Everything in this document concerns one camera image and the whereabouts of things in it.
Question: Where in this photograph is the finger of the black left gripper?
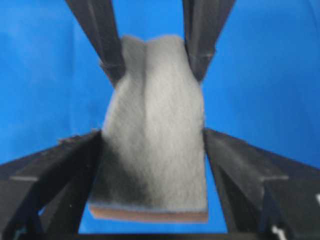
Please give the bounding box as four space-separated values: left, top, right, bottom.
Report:
65 0 126 87
182 0 235 82

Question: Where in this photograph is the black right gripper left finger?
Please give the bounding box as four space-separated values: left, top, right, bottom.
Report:
0 131 102 240

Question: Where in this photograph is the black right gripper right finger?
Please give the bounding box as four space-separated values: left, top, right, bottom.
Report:
204 128 320 240

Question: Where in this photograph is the white and orange sponge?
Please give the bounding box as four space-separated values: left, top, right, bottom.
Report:
88 35 208 223

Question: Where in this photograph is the blue table cloth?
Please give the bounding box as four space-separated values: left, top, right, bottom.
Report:
0 0 320 236

